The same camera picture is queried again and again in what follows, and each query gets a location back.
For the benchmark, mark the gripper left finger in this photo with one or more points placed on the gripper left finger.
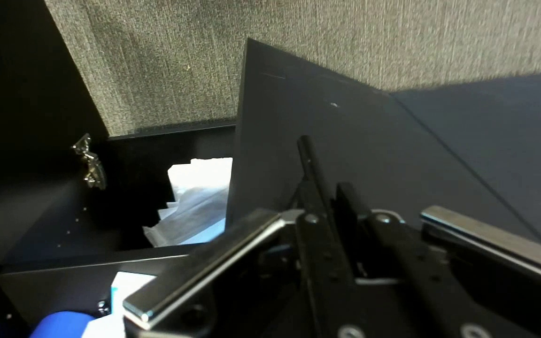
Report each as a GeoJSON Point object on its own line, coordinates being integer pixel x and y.
{"type": "Point", "coordinates": [219, 250]}

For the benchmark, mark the white paper sheet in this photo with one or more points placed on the white paper sheet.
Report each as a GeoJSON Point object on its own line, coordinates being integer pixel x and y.
{"type": "Point", "coordinates": [126, 293]}

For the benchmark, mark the black door with white label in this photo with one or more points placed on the black door with white label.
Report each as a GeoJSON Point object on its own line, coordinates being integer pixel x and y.
{"type": "Point", "coordinates": [501, 137]}

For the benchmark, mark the blue tape roll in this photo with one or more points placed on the blue tape roll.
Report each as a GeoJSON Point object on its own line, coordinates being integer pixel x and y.
{"type": "Point", "coordinates": [64, 325]}

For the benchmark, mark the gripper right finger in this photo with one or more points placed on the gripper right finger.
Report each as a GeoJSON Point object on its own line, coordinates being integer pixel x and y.
{"type": "Point", "coordinates": [420, 269]}

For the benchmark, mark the pile of papers and plastic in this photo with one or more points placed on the pile of papers and plastic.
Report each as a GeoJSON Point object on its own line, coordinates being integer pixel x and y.
{"type": "Point", "coordinates": [195, 199]}

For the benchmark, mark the metal cabinet hinge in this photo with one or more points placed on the metal cabinet hinge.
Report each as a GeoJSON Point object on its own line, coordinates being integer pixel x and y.
{"type": "Point", "coordinates": [90, 164]}

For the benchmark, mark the plain black cabinet door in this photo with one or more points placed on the plain black cabinet door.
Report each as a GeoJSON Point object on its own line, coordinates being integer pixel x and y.
{"type": "Point", "coordinates": [345, 124]}

